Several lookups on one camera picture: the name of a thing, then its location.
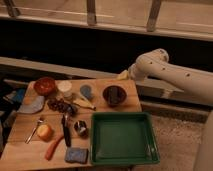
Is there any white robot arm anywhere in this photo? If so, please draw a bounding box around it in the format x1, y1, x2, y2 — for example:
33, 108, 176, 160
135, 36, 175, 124
117, 48, 213, 171

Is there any dark brown bowl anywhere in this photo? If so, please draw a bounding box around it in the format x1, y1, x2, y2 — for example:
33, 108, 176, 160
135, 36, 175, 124
103, 85, 127, 107

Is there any banana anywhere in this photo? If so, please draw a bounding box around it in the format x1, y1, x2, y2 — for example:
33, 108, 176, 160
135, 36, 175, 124
73, 99, 96, 110

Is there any white cup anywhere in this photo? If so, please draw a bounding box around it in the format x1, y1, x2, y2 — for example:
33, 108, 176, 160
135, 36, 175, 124
57, 80, 72, 98

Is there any green plastic tray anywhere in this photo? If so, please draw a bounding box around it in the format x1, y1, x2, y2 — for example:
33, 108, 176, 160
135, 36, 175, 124
90, 112, 160, 166

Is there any dark metal cup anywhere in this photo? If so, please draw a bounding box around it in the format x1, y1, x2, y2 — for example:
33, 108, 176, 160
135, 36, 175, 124
74, 120, 88, 137

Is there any dark grape bunch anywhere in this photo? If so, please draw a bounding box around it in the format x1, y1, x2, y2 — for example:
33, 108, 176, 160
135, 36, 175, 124
47, 98, 78, 116

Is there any red bowl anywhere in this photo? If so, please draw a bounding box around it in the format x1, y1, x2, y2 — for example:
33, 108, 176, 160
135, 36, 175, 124
34, 77, 56, 96

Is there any grey blue plate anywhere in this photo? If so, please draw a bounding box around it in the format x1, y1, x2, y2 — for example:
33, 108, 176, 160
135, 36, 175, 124
18, 96, 45, 114

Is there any blue sponge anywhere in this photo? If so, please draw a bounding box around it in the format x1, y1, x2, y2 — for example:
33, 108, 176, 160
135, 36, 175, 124
65, 148, 88, 164

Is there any yellow apple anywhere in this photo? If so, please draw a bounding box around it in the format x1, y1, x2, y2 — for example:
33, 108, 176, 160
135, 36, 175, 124
37, 124, 53, 141

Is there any orange carrot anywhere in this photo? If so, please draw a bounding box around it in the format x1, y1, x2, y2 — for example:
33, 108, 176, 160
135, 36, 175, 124
45, 135, 64, 160

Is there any metal fork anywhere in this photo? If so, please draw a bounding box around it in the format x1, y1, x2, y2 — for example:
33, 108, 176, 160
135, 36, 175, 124
25, 116, 44, 144

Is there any black handled knife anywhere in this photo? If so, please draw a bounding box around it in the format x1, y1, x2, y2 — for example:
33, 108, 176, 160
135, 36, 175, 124
61, 115, 71, 147

